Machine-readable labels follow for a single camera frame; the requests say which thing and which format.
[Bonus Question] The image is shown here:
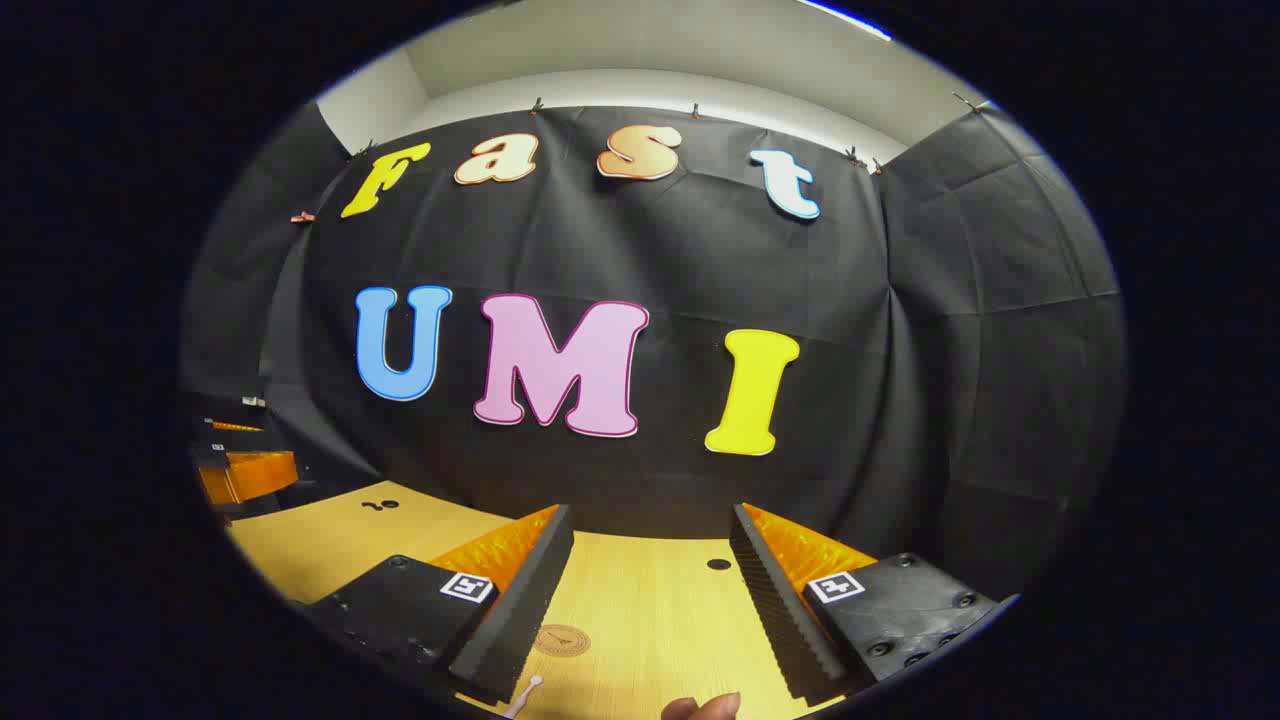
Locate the round brown coaster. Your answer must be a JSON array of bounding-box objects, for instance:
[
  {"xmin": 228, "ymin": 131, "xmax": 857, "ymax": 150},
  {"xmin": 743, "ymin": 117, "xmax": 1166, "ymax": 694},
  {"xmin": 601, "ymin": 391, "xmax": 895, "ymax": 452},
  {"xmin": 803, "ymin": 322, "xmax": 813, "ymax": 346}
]
[{"xmin": 533, "ymin": 624, "xmax": 591, "ymax": 658}]

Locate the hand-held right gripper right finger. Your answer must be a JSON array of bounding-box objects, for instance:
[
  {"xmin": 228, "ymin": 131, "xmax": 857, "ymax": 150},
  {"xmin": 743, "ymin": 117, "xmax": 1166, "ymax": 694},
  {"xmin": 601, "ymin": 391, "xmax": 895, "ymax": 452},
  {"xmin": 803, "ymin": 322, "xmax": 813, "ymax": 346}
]
[{"xmin": 728, "ymin": 502, "xmax": 1001, "ymax": 701}]

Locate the white toothbrush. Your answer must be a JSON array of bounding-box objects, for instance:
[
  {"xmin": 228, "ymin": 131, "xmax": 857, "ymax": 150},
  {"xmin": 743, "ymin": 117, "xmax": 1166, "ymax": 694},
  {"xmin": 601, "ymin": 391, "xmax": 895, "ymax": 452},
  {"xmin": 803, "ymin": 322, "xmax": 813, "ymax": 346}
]
[{"xmin": 503, "ymin": 675, "xmax": 544, "ymax": 720}]

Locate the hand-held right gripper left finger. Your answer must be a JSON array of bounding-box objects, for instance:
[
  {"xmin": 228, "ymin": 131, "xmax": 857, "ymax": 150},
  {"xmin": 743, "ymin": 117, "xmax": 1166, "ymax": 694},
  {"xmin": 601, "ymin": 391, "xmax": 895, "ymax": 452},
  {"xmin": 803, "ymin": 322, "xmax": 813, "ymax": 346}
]
[{"xmin": 305, "ymin": 503, "xmax": 576, "ymax": 706}]

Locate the wooden desktop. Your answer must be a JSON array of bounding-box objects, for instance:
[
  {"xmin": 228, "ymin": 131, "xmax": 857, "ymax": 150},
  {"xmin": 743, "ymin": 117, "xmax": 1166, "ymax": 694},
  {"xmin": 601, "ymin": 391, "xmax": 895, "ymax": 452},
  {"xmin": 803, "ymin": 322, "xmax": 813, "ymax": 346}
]
[{"xmin": 228, "ymin": 480, "xmax": 861, "ymax": 720}]

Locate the black backdrop cloth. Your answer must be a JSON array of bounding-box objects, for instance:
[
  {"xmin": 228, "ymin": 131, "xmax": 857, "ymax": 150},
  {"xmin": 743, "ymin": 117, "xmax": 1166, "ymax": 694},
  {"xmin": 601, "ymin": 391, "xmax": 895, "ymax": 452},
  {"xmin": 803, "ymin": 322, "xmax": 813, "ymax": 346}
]
[{"xmin": 180, "ymin": 98, "xmax": 1129, "ymax": 601}]

